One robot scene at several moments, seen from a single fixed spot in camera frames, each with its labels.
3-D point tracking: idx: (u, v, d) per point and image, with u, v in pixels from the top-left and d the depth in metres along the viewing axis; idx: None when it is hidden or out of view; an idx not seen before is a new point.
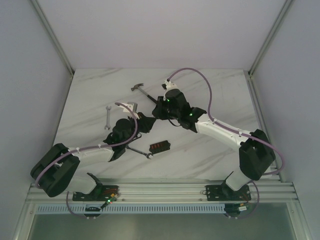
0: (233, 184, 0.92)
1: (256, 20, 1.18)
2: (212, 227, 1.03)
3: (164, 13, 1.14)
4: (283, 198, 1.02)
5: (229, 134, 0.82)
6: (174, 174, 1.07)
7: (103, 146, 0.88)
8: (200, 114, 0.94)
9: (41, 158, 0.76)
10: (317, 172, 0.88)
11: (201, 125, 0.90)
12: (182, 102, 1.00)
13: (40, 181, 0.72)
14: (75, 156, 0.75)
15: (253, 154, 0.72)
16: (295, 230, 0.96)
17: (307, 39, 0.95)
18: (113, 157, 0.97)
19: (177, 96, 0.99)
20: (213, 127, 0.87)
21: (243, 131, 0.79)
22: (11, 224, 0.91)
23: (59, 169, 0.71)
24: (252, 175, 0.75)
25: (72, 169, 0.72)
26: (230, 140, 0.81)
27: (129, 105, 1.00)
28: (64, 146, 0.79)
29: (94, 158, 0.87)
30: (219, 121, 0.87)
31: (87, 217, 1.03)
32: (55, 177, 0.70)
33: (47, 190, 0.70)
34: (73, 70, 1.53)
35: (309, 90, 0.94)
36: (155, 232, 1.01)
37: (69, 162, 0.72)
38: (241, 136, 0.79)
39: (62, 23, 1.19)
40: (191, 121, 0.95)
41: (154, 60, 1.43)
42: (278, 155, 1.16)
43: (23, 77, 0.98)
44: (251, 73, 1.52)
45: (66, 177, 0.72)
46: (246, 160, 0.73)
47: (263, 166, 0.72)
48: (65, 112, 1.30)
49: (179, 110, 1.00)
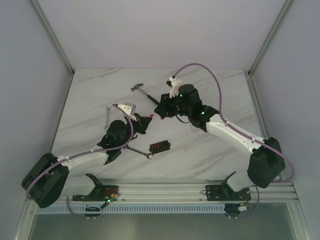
0: (234, 184, 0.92)
1: (256, 20, 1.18)
2: (212, 227, 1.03)
3: (164, 13, 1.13)
4: (282, 198, 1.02)
5: (241, 138, 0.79)
6: (173, 174, 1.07)
7: (96, 151, 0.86)
8: (212, 114, 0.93)
9: (32, 169, 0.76)
10: (317, 172, 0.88)
11: (213, 125, 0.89)
12: (195, 99, 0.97)
13: (31, 192, 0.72)
14: (64, 167, 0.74)
15: (264, 163, 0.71)
16: (294, 230, 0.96)
17: (307, 38, 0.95)
18: (109, 160, 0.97)
19: (191, 92, 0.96)
20: (225, 129, 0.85)
21: (256, 138, 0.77)
22: (11, 224, 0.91)
23: (49, 180, 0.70)
24: (258, 182, 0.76)
25: (61, 179, 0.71)
26: (242, 146, 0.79)
27: (127, 107, 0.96)
28: (53, 156, 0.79)
29: (87, 164, 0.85)
30: (232, 124, 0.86)
31: (87, 217, 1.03)
32: (45, 189, 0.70)
33: (38, 201, 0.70)
34: (73, 70, 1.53)
35: (309, 90, 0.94)
36: (155, 232, 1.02)
37: (58, 173, 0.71)
38: (253, 143, 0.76)
39: (62, 23, 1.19)
40: (202, 119, 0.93)
41: (154, 60, 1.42)
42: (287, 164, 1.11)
43: (23, 77, 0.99)
44: (251, 73, 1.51)
45: (56, 187, 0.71)
46: (256, 168, 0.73)
47: (271, 174, 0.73)
48: (65, 112, 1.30)
49: (191, 106, 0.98)
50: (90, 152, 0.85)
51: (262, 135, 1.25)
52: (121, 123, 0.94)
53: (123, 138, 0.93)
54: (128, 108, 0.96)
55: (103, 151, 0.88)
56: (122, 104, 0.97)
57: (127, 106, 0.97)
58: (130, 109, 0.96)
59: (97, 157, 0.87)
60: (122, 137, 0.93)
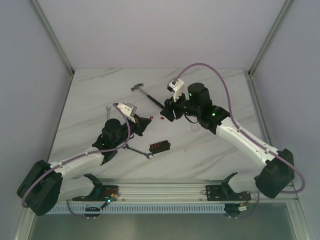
0: (236, 186, 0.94)
1: (256, 20, 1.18)
2: (212, 227, 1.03)
3: (164, 13, 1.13)
4: (283, 198, 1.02)
5: (254, 147, 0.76)
6: (173, 174, 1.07)
7: (90, 153, 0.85)
8: (224, 116, 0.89)
9: (25, 178, 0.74)
10: (317, 172, 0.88)
11: (224, 129, 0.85)
12: (205, 99, 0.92)
13: (27, 201, 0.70)
14: (57, 174, 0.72)
15: (276, 175, 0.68)
16: (295, 230, 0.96)
17: (307, 38, 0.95)
18: (105, 159, 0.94)
19: (202, 92, 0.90)
20: (237, 135, 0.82)
21: (270, 149, 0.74)
22: (12, 224, 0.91)
23: (43, 188, 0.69)
24: (265, 192, 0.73)
25: (54, 187, 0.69)
26: (255, 155, 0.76)
27: (128, 108, 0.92)
28: (46, 163, 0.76)
29: (83, 166, 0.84)
30: (244, 129, 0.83)
31: (87, 217, 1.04)
32: (40, 197, 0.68)
33: (35, 209, 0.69)
34: (73, 70, 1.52)
35: (309, 90, 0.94)
36: (155, 232, 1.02)
37: (51, 181, 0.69)
38: (267, 153, 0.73)
39: (62, 23, 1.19)
40: (212, 121, 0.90)
41: (154, 60, 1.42)
42: (300, 179, 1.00)
43: (23, 77, 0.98)
44: (251, 73, 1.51)
45: (51, 194, 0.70)
46: (267, 179, 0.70)
47: (281, 185, 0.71)
48: (66, 112, 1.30)
49: (201, 106, 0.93)
50: (84, 155, 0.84)
51: (262, 135, 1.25)
52: (116, 122, 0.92)
53: (119, 137, 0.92)
54: (128, 109, 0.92)
55: (98, 152, 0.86)
56: (122, 104, 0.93)
57: (127, 107, 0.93)
58: (130, 110, 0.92)
59: (92, 159, 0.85)
60: (118, 137, 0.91)
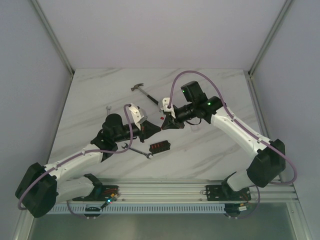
0: (234, 184, 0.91)
1: (256, 20, 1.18)
2: (212, 227, 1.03)
3: (164, 13, 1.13)
4: (283, 198, 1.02)
5: (247, 137, 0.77)
6: (174, 174, 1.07)
7: (87, 152, 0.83)
8: (218, 105, 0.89)
9: (21, 182, 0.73)
10: (317, 172, 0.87)
11: (219, 119, 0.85)
12: (197, 92, 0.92)
13: (25, 203, 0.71)
14: (52, 177, 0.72)
15: (268, 165, 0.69)
16: (294, 230, 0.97)
17: (307, 38, 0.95)
18: (105, 155, 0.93)
19: (190, 85, 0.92)
20: (231, 124, 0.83)
21: (263, 138, 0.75)
22: (12, 224, 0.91)
23: (39, 191, 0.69)
24: (257, 184, 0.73)
25: (50, 190, 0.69)
26: (247, 145, 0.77)
27: (137, 114, 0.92)
28: (41, 166, 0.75)
29: (80, 166, 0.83)
30: (238, 120, 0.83)
31: (87, 217, 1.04)
32: (36, 200, 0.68)
33: (33, 211, 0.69)
34: (73, 70, 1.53)
35: (309, 90, 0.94)
36: (155, 233, 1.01)
37: (46, 184, 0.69)
38: (259, 143, 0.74)
39: (62, 23, 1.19)
40: (208, 111, 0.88)
41: (154, 60, 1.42)
42: (308, 192, 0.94)
43: (23, 77, 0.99)
44: (251, 73, 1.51)
45: (48, 197, 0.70)
46: (259, 169, 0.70)
47: (272, 176, 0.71)
48: (66, 112, 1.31)
49: (194, 99, 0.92)
50: (81, 154, 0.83)
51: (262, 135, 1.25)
52: (118, 117, 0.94)
53: (120, 134, 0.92)
54: (138, 116, 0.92)
55: (96, 150, 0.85)
56: (134, 109, 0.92)
57: (138, 114, 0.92)
58: (139, 118, 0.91)
59: (89, 158, 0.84)
60: (118, 133, 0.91)
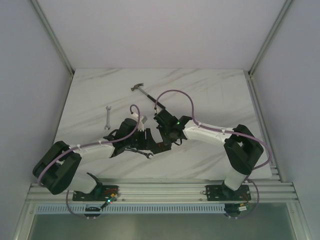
0: (232, 182, 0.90)
1: (256, 21, 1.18)
2: (213, 227, 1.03)
3: (164, 13, 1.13)
4: (282, 198, 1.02)
5: (214, 134, 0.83)
6: (174, 174, 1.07)
7: (103, 142, 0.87)
8: (186, 121, 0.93)
9: (44, 157, 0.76)
10: (317, 172, 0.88)
11: (189, 131, 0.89)
12: (167, 117, 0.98)
13: (44, 179, 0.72)
14: (76, 153, 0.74)
15: (239, 149, 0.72)
16: (295, 230, 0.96)
17: (307, 38, 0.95)
18: (114, 153, 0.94)
19: (160, 113, 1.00)
20: (199, 130, 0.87)
21: (226, 129, 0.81)
22: (12, 224, 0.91)
23: (61, 166, 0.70)
24: (245, 173, 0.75)
25: (73, 166, 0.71)
26: (216, 140, 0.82)
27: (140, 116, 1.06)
28: (65, 144, 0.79)
29: (95, 155, 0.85)
30: (204, 123, 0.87)
31: (87, 217, 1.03)
32: (58, 174, 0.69)
33: (51, 187, 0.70)
34: (73, 70, 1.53)
35: (309, 89, 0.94)
36: (155, 233, 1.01)
37: (71, 159, 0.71)
38: (225, 134, 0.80)
39: (62, 24, 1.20)
40: (179, 129, 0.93)
41: (154, 60, 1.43)
42: (308, 192, 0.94)
43: (23, 78, 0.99)
44: (251, 73, 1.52)
45: (69, 174, 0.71)
46: (235, 157, 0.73)
47: (251, 159, 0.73)
48: (65, 112, 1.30)
49: (166, 124, 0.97)
50: (97, 143, 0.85)
51: (262, 135, 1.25)
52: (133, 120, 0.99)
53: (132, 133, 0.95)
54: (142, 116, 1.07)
55: (109, 143, 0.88)
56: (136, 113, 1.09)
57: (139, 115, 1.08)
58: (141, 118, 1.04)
59: (103, 149, 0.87)
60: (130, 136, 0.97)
